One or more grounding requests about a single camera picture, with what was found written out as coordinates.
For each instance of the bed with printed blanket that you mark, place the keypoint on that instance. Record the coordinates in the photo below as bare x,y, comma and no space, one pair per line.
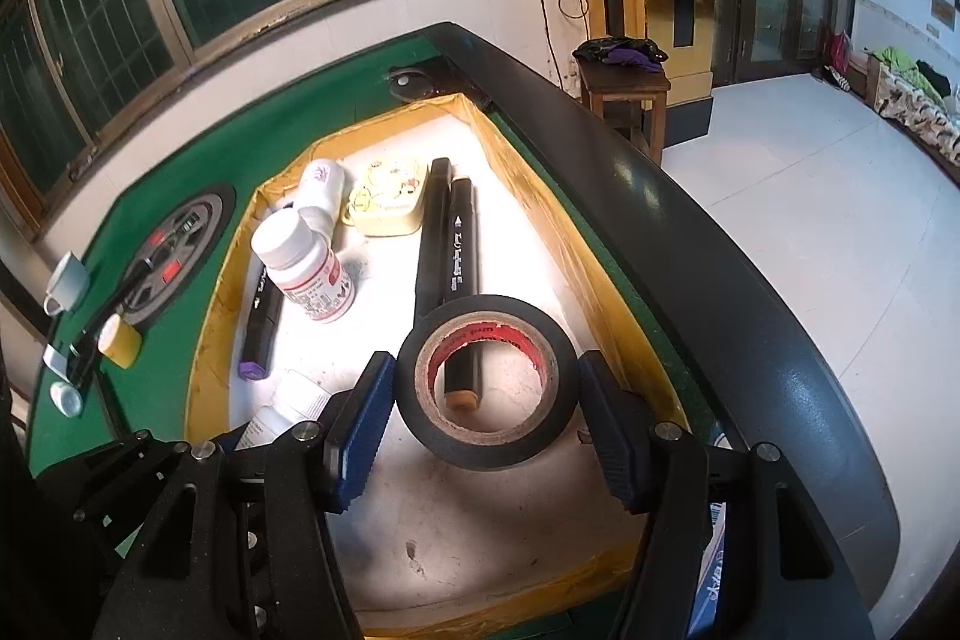
919,115

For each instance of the black cloth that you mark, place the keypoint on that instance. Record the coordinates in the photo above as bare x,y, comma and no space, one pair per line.
934,78

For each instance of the small white plastic bottle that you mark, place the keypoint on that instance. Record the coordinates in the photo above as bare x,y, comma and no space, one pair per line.
292,400

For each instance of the green felt mahjong table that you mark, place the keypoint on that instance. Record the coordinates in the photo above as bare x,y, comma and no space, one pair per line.
675,250

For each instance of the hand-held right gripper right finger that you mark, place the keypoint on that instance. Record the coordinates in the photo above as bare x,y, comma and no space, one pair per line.
611,430

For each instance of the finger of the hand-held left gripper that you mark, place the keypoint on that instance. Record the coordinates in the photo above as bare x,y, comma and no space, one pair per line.
120,467

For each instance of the wooden stool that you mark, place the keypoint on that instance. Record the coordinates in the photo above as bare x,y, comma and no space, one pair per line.
626,81

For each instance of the white bottle red label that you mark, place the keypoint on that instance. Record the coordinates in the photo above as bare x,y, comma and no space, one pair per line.
315,280

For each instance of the black marker with white print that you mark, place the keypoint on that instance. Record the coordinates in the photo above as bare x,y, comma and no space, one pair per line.
461,242

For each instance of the red bag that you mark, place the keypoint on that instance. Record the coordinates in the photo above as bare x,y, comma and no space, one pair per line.
838,55

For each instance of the tall white plastic bottle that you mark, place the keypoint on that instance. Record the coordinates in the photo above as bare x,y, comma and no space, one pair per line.
321,183

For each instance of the black marker cream caps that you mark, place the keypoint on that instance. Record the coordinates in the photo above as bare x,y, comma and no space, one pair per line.
433,235

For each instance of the white mug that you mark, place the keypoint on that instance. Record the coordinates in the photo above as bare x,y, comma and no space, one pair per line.
69,280

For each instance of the yellow edged white tray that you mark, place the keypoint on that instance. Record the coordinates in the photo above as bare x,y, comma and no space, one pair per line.
465,512

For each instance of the small white block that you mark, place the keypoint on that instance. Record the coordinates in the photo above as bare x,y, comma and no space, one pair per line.
56,359

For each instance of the dark purple cloth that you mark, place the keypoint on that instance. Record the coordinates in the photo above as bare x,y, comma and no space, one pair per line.
622,54

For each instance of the white blue printed box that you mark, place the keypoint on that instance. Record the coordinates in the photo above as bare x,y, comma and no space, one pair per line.
712,557

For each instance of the black table corner recess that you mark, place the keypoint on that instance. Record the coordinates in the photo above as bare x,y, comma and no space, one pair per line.
439,78

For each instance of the green cloth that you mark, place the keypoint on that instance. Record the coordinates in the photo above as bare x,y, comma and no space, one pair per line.
896,59

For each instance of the pale yellow cartoon tin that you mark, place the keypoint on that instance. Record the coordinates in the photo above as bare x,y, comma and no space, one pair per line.
386,197

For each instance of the yellow round tin white label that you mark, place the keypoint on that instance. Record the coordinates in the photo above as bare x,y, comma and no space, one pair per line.
120,344

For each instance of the black tape roll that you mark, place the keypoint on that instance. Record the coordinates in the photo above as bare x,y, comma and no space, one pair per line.
480,452

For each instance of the black marker purple cap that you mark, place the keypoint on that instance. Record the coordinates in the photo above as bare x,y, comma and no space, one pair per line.
259,340

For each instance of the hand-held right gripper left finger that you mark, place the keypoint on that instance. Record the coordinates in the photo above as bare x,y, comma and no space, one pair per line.
367,430

